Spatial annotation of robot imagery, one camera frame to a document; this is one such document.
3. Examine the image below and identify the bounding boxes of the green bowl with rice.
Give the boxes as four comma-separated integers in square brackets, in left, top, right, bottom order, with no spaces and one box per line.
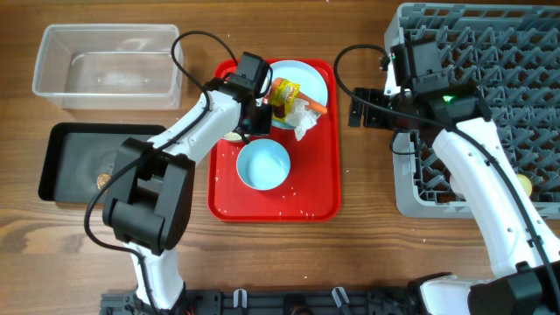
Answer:
[222,132,242,143]

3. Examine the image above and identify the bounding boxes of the yellow snack wrapper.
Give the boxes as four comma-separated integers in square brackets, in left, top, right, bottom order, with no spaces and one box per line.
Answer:
[267,77,300,123]

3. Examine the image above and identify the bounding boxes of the light blue bowl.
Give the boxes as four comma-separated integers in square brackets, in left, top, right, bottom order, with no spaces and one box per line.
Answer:
[236,138,291,191]

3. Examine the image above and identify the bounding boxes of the white tissue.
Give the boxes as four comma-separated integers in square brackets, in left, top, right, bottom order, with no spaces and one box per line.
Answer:
[285,98,318,141]

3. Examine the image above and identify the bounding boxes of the orange carrot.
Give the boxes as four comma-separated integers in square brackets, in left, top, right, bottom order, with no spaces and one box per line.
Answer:
[295,91,328,115]

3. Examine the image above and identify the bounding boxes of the yellow plastic cup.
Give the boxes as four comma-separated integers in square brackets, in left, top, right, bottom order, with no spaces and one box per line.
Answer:
[516,173,533,197]

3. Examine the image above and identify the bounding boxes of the brown chocolate cookie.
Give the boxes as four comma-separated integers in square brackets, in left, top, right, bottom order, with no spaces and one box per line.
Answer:
[96,173,111,190]

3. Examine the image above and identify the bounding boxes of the pink plastic cup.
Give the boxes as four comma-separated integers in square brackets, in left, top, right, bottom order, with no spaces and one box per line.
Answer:
[450,175,465,200]

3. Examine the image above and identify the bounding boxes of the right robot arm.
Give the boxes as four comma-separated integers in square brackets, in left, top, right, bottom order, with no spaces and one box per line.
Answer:
[364,38,559,314]

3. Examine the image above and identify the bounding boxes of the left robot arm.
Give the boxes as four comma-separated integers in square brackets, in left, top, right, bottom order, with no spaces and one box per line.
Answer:
[102,52,272,314]

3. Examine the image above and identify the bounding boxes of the grey dishwasher rack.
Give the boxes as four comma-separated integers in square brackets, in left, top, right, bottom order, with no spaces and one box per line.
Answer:
[384,3,559,220]

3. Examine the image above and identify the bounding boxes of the light blue plate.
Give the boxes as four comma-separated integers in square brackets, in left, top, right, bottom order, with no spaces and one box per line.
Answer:
[271,59,328,107]

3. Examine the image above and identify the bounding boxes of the clear plastic bin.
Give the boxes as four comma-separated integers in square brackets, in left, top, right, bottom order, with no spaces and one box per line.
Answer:
[32,24,183,110]

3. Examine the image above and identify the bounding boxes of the black plastic tray bin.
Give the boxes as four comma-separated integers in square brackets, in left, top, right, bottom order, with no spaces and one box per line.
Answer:
[38,122,165,204]

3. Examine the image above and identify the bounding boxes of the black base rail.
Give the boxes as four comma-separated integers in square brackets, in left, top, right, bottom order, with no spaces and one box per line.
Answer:
[100,287,422,315]

